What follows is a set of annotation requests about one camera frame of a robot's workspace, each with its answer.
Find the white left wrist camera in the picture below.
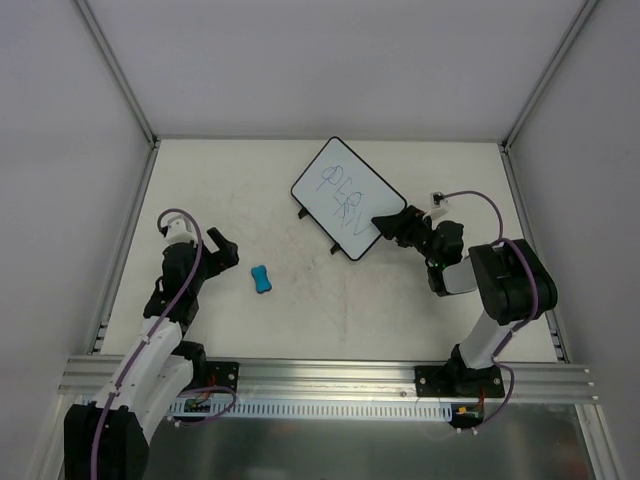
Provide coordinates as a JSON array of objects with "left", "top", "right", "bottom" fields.
[{"left": 160, "top": 219, "right": 197, "bottom": 245}]

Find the white slotted cable duct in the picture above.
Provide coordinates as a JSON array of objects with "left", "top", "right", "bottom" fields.
[{"left": 164, "top": 397, "right": 454, "bottom": 422}]

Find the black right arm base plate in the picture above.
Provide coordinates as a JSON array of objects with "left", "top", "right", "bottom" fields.
[{"left": 414, "top": 365, "right": 505, "bottom": 399}]

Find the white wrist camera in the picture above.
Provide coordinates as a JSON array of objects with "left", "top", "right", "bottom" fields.
[
  {"left": 428, "top": 192, "right": 448, "bottom": 220},
  {"left": 160, "top": 219, "right": 197, "bottom": 245}
]

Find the aluminium front rail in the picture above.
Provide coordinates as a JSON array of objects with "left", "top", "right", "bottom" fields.
[{"left": 58, "top": 355, "right": 601, "bottom": 404}]

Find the right aluminium frame post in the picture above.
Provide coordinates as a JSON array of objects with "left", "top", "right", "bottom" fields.
[{"left": 501, "top": 0, "right": 601, "bottom": 152}]

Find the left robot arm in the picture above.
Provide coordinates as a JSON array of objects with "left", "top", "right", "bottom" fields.
[{"left": 64, "top": 216, "right": 239, "bottom": 479}]

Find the black framed whiteboard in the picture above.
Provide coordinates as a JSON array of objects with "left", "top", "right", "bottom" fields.
[{"left": 291, "top": 137, "right": 408, "bottom": 261}]

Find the blue whiteboard eraser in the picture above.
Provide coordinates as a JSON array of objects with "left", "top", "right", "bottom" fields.
[{"left": 250, "top": 265, "right": 272, "bottom": 294}]

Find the left table edge rail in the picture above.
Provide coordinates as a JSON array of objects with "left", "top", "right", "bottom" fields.
[{"left": 83, "top": 140, "right": 161, "bottom": 355}]

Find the table edge rail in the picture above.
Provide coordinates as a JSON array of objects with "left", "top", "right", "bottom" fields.
[
  {"left": 83, "top": 140, "right": 161, "bottom": 355},
  {"left": 499, "top": 144, "right": 570, "bottom": 364}
]

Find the aluminium frame post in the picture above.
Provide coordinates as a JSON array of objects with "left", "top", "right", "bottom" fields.
[
  {"left": 501, "top": 0, "right": 601, "bottom": 152},
  {"left": 72, "top": 0, "right": 157, "bottom": 147}
]

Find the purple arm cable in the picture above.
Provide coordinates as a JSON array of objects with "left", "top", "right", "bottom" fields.
[
  {"left": 88, "top": 208, "right": 237, "bottom": 480},
  {"left": 439, "top": 190, "right": 539, "bottom": 437}
]

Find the right table edge rail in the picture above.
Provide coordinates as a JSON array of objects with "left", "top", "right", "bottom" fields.
[{"left": 499, "top": 144, "right": 570, "bottom": 364}]

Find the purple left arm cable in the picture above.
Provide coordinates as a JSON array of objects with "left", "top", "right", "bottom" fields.
[{"left": 88, "top": 208, "right": 237, "bottom": 480}]

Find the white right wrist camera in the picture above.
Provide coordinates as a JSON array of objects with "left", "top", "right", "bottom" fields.
[{"left": 428, "top": 192, "right": 448, "bottom": 220}]

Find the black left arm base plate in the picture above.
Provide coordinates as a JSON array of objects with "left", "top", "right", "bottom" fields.
[{"left": 185, "top": 360, "right": 240, "bottom": 391}]

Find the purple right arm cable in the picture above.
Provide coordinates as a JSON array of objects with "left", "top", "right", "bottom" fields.
[{"left": 439, "top": 190, "right": 539, "bottom": 437}]

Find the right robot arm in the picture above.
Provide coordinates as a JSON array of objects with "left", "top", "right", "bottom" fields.
[{"left": 372, "top": 206, "right": 558, "bottom": 398}]

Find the left aluminium frame post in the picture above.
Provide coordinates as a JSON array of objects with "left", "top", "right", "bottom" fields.
[{"left": 72, "top": 0, "right": 157, "bottom": 147}]

